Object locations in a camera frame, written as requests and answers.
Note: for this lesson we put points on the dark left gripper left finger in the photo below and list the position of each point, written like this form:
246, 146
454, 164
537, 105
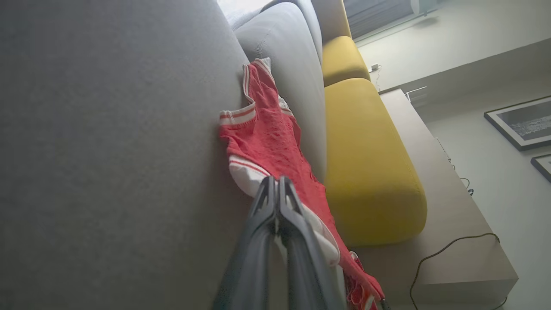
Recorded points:
249, 267

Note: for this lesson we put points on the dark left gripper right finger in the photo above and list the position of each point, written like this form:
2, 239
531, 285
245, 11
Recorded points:
308, 267

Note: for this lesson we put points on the red basketball jersey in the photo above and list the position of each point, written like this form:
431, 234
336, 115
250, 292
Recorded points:
267, 142

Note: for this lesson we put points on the large yellow cushion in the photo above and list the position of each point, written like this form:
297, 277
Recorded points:
366, 172

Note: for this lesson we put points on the beige wooden sideboard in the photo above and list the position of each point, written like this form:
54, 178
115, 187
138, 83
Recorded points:
447, 224

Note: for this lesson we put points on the grey sofa seat cushion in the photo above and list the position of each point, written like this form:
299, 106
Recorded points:
112, 155

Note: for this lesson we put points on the light grey sofa back cushion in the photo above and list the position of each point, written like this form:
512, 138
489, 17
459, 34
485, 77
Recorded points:
288, 64

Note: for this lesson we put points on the small yellow cushion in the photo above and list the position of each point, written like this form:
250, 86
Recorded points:
344, 60

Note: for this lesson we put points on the beige cushion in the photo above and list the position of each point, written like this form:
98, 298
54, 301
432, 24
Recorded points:
333, 19

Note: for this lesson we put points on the grey window blind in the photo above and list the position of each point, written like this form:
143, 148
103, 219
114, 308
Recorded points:
379, 15

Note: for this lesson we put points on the white wall plug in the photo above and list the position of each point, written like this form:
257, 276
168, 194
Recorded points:
374, 68

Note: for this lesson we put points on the small black picture frame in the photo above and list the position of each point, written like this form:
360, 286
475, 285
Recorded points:
543, 165

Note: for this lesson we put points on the large black picture frame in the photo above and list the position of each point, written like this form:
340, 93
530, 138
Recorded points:
525, 122

